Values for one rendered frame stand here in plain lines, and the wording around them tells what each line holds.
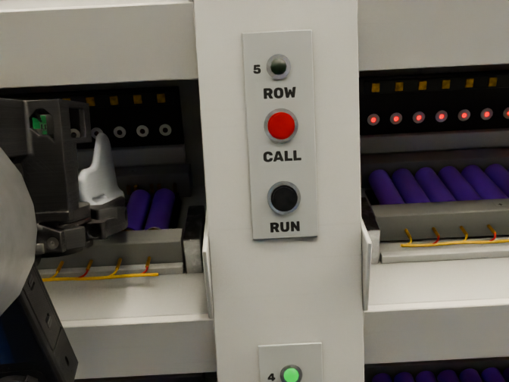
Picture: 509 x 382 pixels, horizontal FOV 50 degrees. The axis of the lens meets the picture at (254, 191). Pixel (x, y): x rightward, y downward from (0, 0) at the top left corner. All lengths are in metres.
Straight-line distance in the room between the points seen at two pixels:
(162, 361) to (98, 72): 0.19
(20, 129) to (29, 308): 0.09
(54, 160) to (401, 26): 0.21
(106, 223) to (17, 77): 0.11
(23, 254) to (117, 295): 0.18
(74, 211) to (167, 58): 0.11
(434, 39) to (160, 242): 0.22
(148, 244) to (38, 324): 0.13
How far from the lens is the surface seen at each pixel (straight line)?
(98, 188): 0.37
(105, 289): 0.40
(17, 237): 0.21
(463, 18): 0.36
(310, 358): 0.36
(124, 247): 0.40
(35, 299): 0.29
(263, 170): 0.33
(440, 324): 0.38
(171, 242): 0.39
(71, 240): 0.30
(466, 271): 0.41
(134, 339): 0.37
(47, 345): 0.30
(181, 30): 0.34
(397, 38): 0.35
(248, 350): 0.36
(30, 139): 0.30
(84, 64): 0.35
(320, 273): 0.35
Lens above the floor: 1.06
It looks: 9 degrees down
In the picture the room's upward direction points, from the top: 3 degrees counter-clockwise
